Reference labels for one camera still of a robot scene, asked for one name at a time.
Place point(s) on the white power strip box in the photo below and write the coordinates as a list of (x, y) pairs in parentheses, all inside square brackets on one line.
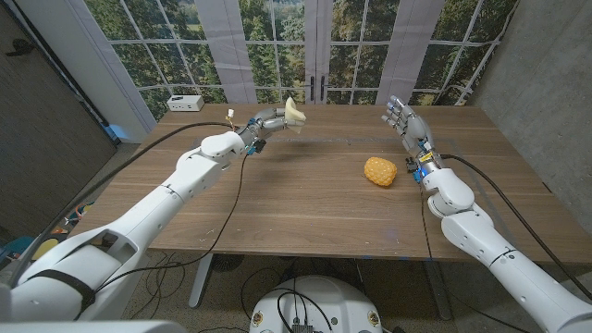
[(185, 103)]

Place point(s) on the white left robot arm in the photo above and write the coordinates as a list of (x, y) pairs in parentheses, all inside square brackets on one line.
[(152, 208)]

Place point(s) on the dark ribbed round object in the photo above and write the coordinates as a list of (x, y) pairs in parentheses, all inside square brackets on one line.
[(227, 262)]

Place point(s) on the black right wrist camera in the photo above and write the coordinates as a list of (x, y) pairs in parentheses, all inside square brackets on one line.
[(413, 167)]

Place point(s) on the orange toy pineapple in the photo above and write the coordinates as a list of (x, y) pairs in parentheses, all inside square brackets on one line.
[(380, 171)]

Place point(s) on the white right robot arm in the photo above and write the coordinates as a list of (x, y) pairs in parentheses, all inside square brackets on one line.
[(490, 250)]

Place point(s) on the yellow and black floor mat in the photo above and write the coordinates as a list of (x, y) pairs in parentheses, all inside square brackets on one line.
[(44, 247)]

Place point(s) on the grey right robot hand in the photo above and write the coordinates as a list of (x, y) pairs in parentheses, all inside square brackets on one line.
[(416, 129)]

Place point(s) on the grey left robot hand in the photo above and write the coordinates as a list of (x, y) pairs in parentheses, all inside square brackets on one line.
[(268, 121)]

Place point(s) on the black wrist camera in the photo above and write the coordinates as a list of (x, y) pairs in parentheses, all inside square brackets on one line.
[(413, 167), (257, 146)]

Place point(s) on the white robot body edge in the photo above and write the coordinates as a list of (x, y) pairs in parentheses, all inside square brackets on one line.
[(92, 327)]

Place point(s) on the printed window forest backdrop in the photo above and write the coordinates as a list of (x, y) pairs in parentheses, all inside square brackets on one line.
[(277, 46)]

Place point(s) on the pale yellow sponge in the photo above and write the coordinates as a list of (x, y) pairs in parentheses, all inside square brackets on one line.
[(293, 113)]

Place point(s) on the white robot torso base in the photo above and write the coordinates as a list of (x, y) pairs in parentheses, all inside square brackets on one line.
[(319, 305)]

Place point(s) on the grey table leg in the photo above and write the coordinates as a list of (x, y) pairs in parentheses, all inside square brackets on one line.
[(200, 282), (438, 291)]

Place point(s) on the small blue object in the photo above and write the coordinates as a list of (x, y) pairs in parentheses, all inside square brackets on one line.
[(116, 131)]

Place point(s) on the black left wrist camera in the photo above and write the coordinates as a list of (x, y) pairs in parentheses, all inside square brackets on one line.
[(257, 146)]

